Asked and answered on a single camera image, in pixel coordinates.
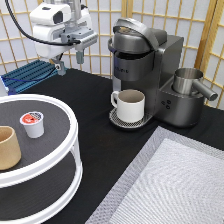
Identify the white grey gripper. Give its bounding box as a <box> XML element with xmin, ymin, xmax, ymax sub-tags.
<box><xmin>30</xmin><ymin>2</ymin><xmax>98</xmax><ymax>76</ymax></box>

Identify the white coffee pod red lid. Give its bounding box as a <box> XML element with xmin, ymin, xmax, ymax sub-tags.
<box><xmin>20</xmin><ymin>111</ymin><xmax>44</xmax><ymax>138</ymax></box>

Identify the grey pod coffee machine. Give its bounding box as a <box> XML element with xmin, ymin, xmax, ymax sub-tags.
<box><xmin>108</xmin><ymin>18</ymin><xmax>208</xmax><ymax>130</ymax></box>

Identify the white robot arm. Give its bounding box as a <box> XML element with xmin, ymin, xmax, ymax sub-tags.
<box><xmin>30</xmin><ymin>0</ymin><xmax>98</xmax><ymax>75</ymax></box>

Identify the white ceramic mug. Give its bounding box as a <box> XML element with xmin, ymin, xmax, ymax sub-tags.
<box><xmin>111</xmin><ymin>89</ymin><xmax>145</xmax><ymax>123</ymax></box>

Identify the tan ceramic cup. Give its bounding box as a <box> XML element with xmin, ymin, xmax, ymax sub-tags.
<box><xmin>0</xmin><ymin>126</ymin><xmax>21</xmax><ymax>170</ymax></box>

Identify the white two-tier round shelf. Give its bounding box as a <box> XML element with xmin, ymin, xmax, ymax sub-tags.
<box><xmin>0</xmin><ymin>94</ymin><xmax>83</xmax><ymax>224</ymax></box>

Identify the steel milk frother jug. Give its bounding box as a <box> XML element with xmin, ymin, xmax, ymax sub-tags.
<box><xmin>173</xmin><ymin>68</ymin><xmax>218</xmax><ymax>101</ymax></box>

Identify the wooden shoji screen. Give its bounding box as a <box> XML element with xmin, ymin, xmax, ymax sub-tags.
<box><xmin>0</xmin><ymin>0</ymin><xmax>224</xmax><ymax>110</ymax></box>

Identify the grey woven placemat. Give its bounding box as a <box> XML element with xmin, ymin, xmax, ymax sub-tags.
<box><xmin>85</xmin><ymin>127</ymin><xmax>224</xmax><ymax>224</ymax></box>

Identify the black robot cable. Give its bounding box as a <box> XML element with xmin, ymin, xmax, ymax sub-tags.
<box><xmin>3</xmin><ymin>0</ymin><xmax>81</xmax><ymax>47</ymax></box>

